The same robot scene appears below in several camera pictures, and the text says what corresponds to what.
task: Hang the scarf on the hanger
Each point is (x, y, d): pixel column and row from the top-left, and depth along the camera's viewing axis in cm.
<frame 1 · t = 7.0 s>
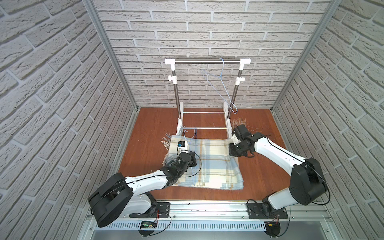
left hand: (195, 149, 85), fingers closed
right hand: (227, 154, 86), fingers closed
blue plaid fringed scarf: (215, 169, 87), point 3 cm above the table
white steel clothes rack: (227, 113, 105), point 11 cm above the table

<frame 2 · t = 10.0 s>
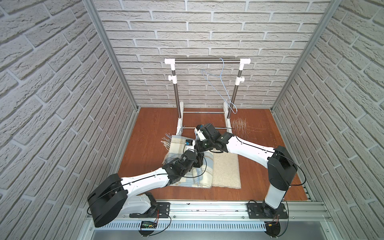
left hand: (200, 150, 83), fingers open
right hand: (191, 150, 83), fingers closed
blue plaid fringed scarf: (200, 176, 65), point 22 cm above the table
the other named things where they were.

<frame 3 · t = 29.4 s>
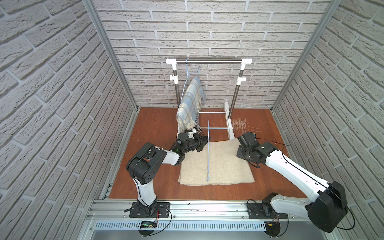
left hand: (210, 133, 84), fingers closed
right hand: (237, 153, 82), fingers closed
blue plaid fringed scarf: (194, 98, 95), point 24 cm above the table
the other named things where they were.

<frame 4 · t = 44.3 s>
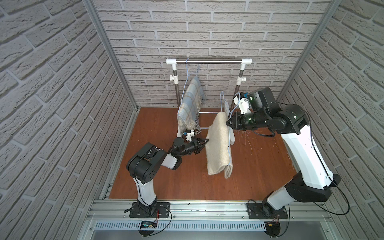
left hand: (207, 137, 83), fingers closed
right hand: (223, 124, 60), fingers closed
the named things where they were.

